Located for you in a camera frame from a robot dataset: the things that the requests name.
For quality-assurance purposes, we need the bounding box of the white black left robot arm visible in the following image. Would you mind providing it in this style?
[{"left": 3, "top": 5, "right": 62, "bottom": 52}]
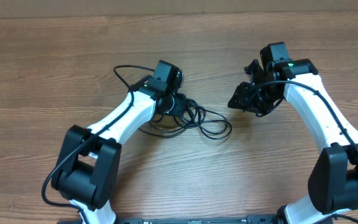
[{"left": 42, "top": 60, "right": 185, "bottom": 223}]

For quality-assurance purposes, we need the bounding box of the thick black USB cable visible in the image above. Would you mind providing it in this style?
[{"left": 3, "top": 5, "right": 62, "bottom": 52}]
[{"left": 178, "top": 98, "right": 232, "bottom": 140}]

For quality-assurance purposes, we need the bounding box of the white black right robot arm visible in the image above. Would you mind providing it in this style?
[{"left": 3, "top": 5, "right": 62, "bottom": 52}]
[{"left": 227, "top": 42, "right": 358, "bottom": 223}]

